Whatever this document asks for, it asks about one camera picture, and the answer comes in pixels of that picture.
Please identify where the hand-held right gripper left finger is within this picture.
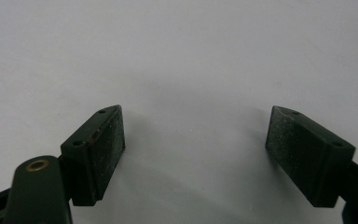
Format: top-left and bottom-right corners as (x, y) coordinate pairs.
(60, 105), (127, 207)

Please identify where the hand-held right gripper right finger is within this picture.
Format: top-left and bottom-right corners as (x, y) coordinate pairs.
(265, 105), (357, 208)

